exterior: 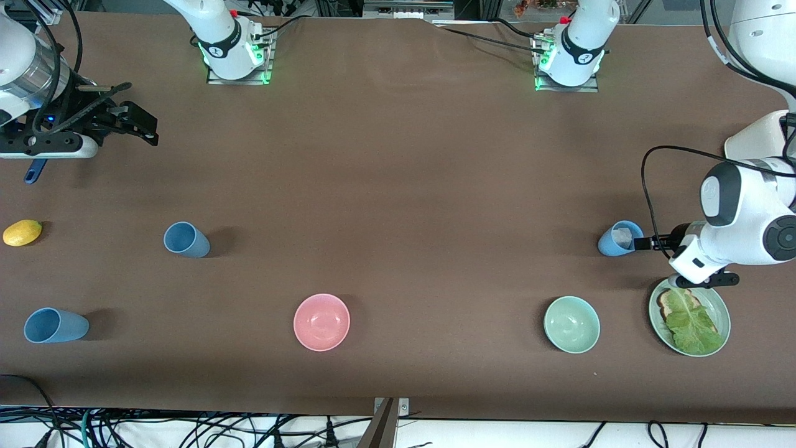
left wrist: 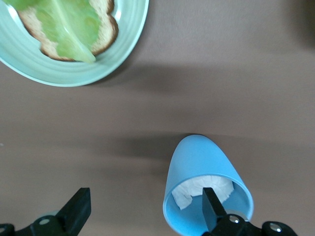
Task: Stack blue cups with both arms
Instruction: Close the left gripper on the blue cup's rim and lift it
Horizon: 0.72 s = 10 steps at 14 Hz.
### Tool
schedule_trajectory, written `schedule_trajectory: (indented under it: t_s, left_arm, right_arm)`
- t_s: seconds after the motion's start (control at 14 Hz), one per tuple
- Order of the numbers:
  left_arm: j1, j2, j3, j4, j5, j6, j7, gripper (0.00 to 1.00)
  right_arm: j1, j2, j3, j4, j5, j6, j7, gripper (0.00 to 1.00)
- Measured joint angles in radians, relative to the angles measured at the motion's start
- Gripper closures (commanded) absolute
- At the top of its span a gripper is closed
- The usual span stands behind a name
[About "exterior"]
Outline pale green bowl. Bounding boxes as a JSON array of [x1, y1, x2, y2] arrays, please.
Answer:
[[543, 296, 601, 355]]

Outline black looping floor cable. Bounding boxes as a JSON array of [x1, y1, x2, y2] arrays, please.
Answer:
[[0, 373, 60, 448]]

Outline dark mounting pole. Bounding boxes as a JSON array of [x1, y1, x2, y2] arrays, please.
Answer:
[[356, 398, 399, 448]]

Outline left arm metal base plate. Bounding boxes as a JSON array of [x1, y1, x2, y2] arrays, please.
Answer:
[[534, 34, 601, 93]]

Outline metal table edge bracket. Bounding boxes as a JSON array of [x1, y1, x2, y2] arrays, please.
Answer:
[[373, 397, 411, 418]]

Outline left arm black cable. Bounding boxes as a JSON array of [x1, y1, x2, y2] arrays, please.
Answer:
[[641, 145, 796, 261]]

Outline white toaster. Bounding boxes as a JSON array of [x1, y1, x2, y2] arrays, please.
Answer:
[[724, 110, 792, 161]]

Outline pale green plate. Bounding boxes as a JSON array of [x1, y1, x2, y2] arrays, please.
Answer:
[[648, 277, 731, 358]]

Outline yellow lemon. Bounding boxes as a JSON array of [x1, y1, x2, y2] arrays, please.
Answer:
[[2, 219, 43, 247]]

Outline pink bowl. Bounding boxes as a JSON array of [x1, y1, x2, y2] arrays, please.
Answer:
[[293, 293, 351, 352]]

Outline bread slice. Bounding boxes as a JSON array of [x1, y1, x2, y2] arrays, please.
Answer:
[[657, 287, 722, 340]]

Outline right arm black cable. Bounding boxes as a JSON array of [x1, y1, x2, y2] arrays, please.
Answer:
[[31, 0, 85, 134]]

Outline aluminium frame rail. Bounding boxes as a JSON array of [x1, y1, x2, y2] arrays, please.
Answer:
[[25, 0, 66, 26]]

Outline grey metal box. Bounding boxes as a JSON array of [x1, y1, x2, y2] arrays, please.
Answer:
[[363, 0, 456, 21]]

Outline blue cup with white filling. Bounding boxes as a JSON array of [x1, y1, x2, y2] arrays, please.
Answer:
[[598, 220, 645, 257]]

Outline black table cable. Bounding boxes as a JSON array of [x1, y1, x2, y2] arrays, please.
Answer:
[[258, 14, 315, 41], [429, 20, 543, 52]]

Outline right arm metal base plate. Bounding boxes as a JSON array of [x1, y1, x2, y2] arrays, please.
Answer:
[[206, 28, 274, 85]]

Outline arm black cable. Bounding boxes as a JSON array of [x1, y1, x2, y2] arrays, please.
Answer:
[[31, 0, 85, 134], [641, 145, 796, 261]]

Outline green lettuce leaf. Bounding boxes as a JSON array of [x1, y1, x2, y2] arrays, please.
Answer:
[[665, 288, 725, 355]]

